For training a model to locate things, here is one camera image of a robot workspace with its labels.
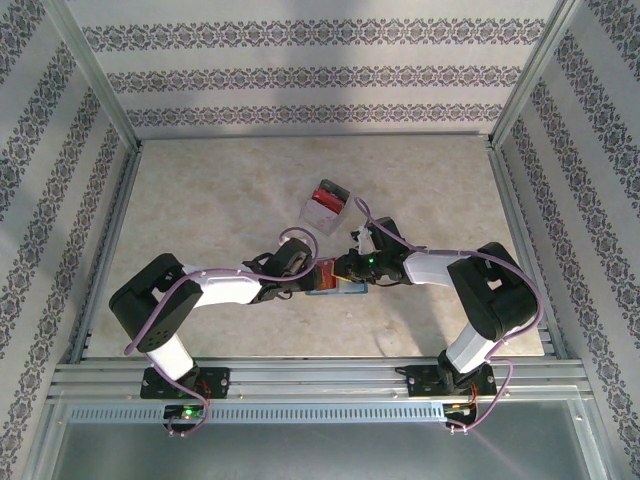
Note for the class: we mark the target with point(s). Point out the red VIP card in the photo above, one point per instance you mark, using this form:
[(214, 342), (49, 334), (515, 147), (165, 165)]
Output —
[(325, 272)]

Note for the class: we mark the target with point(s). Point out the blue card holder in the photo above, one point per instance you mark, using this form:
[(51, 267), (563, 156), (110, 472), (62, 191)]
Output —
[(352, 291)]

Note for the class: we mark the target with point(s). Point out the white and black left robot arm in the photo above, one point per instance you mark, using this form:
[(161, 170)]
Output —
[(220, 287)]

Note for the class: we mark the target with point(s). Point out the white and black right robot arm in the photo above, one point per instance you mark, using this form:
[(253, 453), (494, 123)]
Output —
[(435, 267)]

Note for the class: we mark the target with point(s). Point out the pale floral card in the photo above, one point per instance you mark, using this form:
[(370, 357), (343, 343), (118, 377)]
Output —
[(317, 217)]

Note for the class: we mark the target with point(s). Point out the red cards stack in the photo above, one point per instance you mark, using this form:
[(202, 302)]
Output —
[(327, 200)]

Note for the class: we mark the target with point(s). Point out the black card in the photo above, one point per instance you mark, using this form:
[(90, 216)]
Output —
[(336, 188)]

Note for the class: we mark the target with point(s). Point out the red and white box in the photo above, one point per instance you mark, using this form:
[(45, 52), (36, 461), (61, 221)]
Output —
[(340, 216)]

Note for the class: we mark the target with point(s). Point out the controller board with green light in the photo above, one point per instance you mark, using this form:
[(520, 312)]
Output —
[(187, 413)]

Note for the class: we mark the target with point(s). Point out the grey metal sheet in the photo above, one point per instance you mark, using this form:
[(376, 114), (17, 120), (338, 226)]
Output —
[(320, 455)]

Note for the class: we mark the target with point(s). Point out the aluminium mounting rail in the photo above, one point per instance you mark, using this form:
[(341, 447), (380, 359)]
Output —
[(310, 380)]

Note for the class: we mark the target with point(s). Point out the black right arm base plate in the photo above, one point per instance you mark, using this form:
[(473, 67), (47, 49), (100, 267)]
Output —
[(420, 385)]

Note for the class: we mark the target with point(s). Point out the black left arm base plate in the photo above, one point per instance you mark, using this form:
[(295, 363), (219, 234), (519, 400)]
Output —
[(220, 382)]

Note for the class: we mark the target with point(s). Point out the aluminium frame crossbar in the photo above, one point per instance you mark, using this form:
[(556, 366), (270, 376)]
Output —
[(315, 135)]

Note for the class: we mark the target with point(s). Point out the aluminium table side rail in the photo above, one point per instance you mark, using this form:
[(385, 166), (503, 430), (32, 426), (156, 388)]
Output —
[(107, 250), (526, 220)]

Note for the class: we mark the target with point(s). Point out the aluminium frame post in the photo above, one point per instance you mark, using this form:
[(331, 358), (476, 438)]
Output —
[(535, 75), (95, 75)]

